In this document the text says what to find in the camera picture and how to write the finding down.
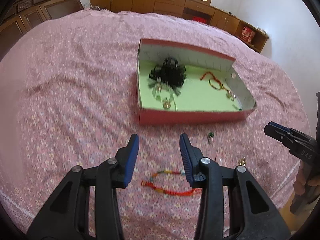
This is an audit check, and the red cardboard box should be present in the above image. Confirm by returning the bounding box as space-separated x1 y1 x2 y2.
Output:
136 38 257 126

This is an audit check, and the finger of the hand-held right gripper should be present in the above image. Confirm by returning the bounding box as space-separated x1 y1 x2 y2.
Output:
264 125 295 152
274 121 303 137

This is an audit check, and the pink floral bedspread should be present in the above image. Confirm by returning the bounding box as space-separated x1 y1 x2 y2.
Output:
0 9 313 240

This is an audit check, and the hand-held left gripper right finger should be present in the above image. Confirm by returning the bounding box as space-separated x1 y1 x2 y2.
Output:
179 133 292 240

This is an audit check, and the dark wooden headboard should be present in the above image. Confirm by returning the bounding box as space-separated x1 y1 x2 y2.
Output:
0 0 84 60

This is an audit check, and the long wooden cabinet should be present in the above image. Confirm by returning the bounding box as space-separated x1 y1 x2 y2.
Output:
89 0 270 54

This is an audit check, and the person's right hand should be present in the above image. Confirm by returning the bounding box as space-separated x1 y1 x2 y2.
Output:
293 160 312 196

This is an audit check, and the multicolour bracelet with gold bell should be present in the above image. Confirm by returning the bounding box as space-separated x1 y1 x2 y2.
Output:
200 71 237 102

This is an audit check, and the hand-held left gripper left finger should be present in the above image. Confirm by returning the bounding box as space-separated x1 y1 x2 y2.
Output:
26 134 140 240

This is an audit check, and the red bag on shelf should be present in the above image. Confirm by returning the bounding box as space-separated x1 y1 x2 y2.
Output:
240 26 256 42

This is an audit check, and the multicolour braided bracelet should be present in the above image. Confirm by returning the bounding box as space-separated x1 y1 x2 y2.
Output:
141 170 203 197

